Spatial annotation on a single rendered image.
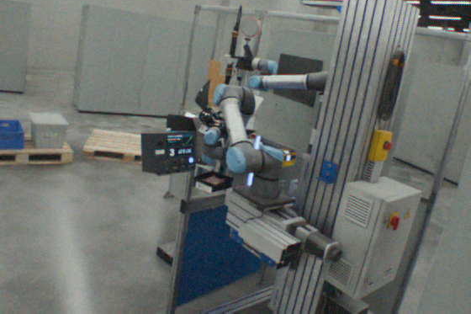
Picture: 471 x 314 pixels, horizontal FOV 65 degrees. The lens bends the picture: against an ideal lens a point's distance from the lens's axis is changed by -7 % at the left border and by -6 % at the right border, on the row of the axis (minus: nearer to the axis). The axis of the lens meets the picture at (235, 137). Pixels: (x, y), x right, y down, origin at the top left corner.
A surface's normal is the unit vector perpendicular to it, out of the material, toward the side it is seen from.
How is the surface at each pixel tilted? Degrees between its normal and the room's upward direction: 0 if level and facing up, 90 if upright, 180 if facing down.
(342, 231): 90
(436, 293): 90
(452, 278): 90
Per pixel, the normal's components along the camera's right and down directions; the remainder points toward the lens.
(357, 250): -0.76, 0.01
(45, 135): 0.54, 0.37
